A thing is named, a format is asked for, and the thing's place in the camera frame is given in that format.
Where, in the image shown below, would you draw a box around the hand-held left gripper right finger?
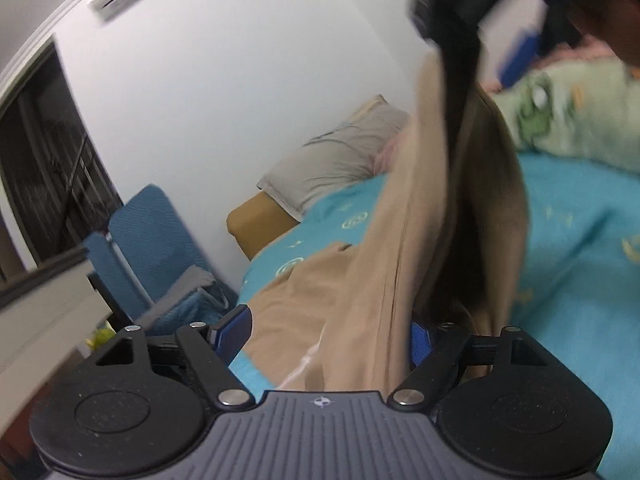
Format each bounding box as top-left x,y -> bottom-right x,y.
387,321 -> 549,413

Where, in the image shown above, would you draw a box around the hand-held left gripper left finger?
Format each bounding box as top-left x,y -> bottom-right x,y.
94,305 -> 257,412

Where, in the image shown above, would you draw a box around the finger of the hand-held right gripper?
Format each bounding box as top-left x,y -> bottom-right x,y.
497,27 -> 543,88
432,30 -> 483,171

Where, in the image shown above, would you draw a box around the tan pants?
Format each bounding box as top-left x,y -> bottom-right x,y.
245,52 -> 532,393

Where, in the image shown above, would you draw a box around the person's right hand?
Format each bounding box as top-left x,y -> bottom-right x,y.
567,0 -> 640,67

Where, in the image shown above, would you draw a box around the grey folded cloth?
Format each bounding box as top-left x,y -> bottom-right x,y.
137,264 -> 217,332

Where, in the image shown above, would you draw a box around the green cartoon printed blanket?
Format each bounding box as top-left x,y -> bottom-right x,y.
487,55 -> 640,171

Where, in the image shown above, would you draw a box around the pink fluffy blanket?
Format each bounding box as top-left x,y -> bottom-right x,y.
375,132 -> 417,177

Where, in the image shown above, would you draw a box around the yellow pillow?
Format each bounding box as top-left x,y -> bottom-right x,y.
349,94 -> 390,122

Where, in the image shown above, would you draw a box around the mustard yellow headboard cushion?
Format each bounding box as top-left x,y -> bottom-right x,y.
226,192 -> 297,262

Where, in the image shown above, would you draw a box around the blue covered chair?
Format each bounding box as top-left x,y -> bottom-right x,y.
82,184 -> 238,337

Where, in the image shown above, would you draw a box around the green plush toy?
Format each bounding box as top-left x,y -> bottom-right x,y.
84,326 -> 115,352

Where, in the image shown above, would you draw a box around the grey pillow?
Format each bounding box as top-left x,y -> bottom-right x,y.
257,102 -> 412,222

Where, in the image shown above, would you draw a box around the turquoise printed blanket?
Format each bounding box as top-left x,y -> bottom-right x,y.
235,152 -> 640,480

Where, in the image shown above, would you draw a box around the white table with black legs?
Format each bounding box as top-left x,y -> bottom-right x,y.
0,244 -> 115,413

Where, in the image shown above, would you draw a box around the dark barred window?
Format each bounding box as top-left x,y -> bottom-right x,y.
0,40 -> 125,283

